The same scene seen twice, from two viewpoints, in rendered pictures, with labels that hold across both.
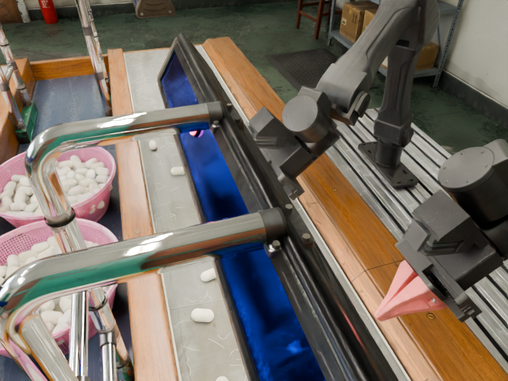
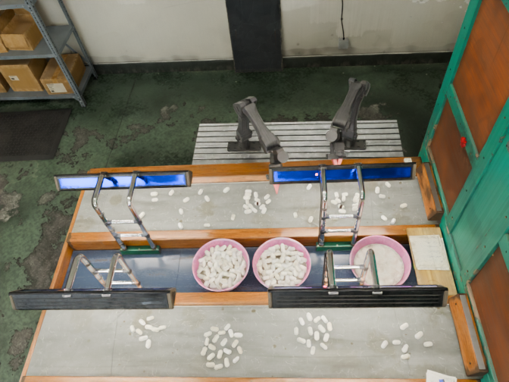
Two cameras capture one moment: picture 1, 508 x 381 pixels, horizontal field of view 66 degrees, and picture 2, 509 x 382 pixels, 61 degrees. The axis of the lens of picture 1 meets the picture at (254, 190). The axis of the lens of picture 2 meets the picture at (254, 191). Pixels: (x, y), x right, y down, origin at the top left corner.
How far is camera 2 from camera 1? 1.74 m
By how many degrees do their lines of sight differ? 45
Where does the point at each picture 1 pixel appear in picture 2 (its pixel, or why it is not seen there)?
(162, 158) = (217, 223)
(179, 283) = (295, 224)
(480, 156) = (332, 132)
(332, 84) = (270, 143)
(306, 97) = (280, 151)
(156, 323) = (311, 230)
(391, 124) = (248, 134)
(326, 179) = (263, 167)
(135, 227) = (266, 233)
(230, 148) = (335, 167)
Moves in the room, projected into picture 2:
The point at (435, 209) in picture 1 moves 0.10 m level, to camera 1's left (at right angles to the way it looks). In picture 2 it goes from (337, 146) to (332, 162)
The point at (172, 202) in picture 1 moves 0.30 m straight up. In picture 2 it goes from (251, 222) to (245, 186)
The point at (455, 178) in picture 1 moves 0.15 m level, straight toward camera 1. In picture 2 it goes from (332, 139) to (356, 157)
